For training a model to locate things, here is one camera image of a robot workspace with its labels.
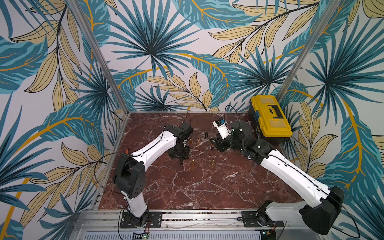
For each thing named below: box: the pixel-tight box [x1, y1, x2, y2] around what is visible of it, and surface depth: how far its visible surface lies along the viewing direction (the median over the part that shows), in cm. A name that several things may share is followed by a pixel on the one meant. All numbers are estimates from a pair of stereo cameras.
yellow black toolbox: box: [248, 95, 293, 145], surface depth 97 cm
